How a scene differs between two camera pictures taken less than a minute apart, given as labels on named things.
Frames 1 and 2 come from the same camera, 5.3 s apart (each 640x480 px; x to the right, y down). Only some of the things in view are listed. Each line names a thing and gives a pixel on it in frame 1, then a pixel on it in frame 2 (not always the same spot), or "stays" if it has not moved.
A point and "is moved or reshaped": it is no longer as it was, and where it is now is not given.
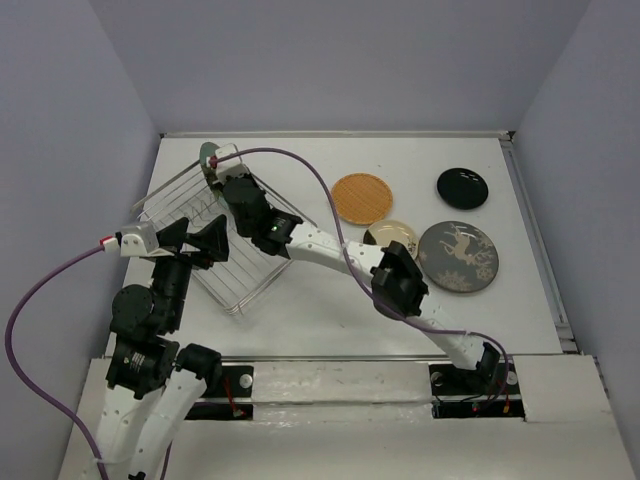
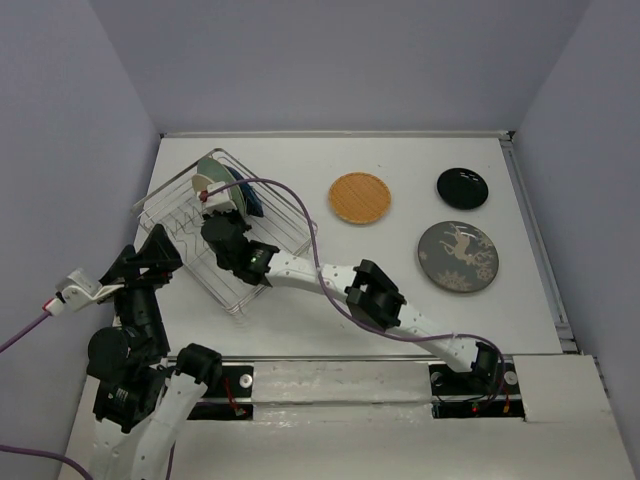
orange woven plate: [361, 198] stays
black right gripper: [253, 178] -> [234, 214]
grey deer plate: [458, 256] stays
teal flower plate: [207, 149] is moved or reshaped
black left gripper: [213, 238] -> [158, 249]
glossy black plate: [462, 188] stays
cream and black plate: [381, 234] -> [200, 182]
